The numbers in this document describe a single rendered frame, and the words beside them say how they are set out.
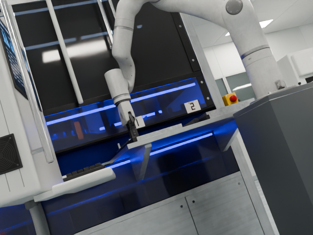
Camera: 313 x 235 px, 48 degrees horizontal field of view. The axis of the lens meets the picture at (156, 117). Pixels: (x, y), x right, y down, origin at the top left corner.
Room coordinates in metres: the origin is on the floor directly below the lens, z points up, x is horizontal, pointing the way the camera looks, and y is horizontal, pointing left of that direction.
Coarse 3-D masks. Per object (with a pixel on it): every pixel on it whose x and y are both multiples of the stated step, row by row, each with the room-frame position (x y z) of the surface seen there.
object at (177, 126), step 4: (180, 124) 1.61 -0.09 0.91; (164, 128) 1.59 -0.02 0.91; (168, 128) 1.59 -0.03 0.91; (172, 128) 1.60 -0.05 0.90; (176, 128) 1.60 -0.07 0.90; (152, 132) 1.57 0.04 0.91; (156, 132) 1.57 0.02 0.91; (160, 132) 1.58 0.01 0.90; (164, 132) 1.58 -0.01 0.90; (140, 136) 1.55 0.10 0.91; (144, 136) 1.55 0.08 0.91; (148, 136) 1.56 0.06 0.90; (152, 136) 1.56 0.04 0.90; (128, 140) 1.54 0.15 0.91; (124, 144) 1.63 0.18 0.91; (120, 148) 1.74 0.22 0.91
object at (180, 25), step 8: (176, 16) 1.97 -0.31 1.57; (176, 24) 1.96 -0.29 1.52; (184, 32) 1.98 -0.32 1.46; (184, 40) 1.97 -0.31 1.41; (184, 48) 1.96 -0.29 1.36; (192, 56) 1.97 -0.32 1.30; (192, 64) 1.97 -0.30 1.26; (200, 80) 1.97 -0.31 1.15; (200, 88) 1.96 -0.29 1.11; (208, 96) 1.97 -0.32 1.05; (208, 104) 1.96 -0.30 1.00
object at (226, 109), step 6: (240, 102) 1.60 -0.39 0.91; (246, 102) 1.61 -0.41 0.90; (222, 108) 1.56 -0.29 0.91; (228, 108) 1.57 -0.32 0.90; (234, 108) 1.58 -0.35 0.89; (240, 108) 1.59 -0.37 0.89; (204, 114) 1.55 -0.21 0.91; (210, 114) 1.54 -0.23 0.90; (216, 114) 1.55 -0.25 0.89; (222, 114) 1.56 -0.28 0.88
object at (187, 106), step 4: (196, 100) 1.94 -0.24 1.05; (184, 104) 1.92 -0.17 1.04; (188, 104) 1.92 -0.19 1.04; (192, 104) 1.93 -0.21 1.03; (196, 104) 1.94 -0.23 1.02; (188, 108) 1.92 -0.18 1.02; (192, 108) 1.93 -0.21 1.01; (196, 108) 1.94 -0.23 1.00; (200, 108) 1.94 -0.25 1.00; (188, 112) 1.92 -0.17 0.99
